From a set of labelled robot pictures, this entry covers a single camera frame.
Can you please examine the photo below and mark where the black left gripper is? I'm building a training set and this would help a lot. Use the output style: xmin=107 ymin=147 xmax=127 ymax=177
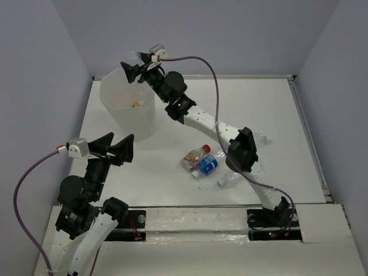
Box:
xmin=86 ymin=131 xmax=136 ymax=199

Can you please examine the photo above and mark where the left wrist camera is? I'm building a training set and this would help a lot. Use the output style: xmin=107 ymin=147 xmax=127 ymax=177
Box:
xmin=56 ymin=138 xmax=91 ymax=159

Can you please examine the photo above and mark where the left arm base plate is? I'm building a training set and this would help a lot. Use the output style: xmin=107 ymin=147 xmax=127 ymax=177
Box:
xmin=105 ymin=209 xmax=147 ymax=242

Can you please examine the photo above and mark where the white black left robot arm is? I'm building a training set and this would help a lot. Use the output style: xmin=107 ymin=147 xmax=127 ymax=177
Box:
xmin=48 ymin=132 xmax=135 ymax=275

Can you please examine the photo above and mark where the blue label bottle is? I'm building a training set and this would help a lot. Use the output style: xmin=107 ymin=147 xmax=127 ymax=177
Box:
xmin=191 ymin=155 xmax=219 ymax=179

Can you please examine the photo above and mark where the orange navy label tea bottle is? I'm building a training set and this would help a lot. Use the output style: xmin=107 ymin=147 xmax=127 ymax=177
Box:
xmin=132 ymin=100 xmax=145 ymax=108

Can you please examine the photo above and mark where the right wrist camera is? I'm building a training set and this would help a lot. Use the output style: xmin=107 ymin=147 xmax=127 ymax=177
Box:
xmin=149 ymin=44 xmax=168 ymax=63

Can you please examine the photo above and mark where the clear bottle white cap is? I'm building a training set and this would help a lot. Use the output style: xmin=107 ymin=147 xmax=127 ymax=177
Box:
xmin=124 ymin=51 xmax=142 ymax=66

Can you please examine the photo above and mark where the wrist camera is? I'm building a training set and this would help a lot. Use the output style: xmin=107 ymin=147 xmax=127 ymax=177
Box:
xmin=56 ymin=138 xmax=91 ymax=159
xmin=149 ymin=44 xmax=168 ymax=63

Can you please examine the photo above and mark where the clear bottle red cap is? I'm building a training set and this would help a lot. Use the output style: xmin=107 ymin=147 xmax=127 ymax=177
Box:
xmin=181 ymin=144 xmax=211 ymax=171

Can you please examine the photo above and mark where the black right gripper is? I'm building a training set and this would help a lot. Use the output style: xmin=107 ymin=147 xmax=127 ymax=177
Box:
xmin=119 ymin=51 xmax=169 ymax=104

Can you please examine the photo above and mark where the white plastic bin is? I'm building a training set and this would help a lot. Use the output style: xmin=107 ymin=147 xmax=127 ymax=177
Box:
xmin=99 ymin=69 xmax=156 ymax=141

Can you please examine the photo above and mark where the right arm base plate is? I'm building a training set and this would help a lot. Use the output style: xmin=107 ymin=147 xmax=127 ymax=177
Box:
xmin=247 ymin=209 xmax=302 ymax=242

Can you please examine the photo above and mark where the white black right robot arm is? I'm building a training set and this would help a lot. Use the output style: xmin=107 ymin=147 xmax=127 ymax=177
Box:
xmin=121 ymin=53 xmax=295 ymax=230

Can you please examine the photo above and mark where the crushed clear plastic bottle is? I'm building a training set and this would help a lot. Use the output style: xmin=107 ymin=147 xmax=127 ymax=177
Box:
xmin=213 ymin=150 xmax=227 ymax=163

